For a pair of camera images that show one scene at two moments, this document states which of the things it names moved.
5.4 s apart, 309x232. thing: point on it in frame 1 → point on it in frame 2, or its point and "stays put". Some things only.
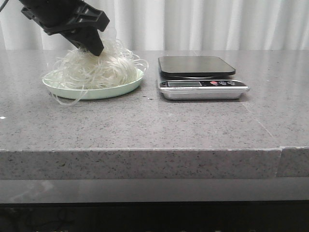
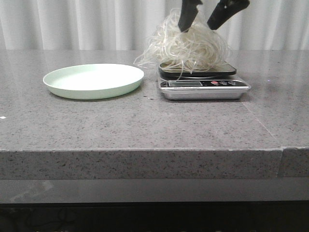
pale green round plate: (52, 81) stays put
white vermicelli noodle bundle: (78, 70) → (199, 49)
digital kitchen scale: (198, 78) stays put
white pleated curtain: (175, 25) stays put
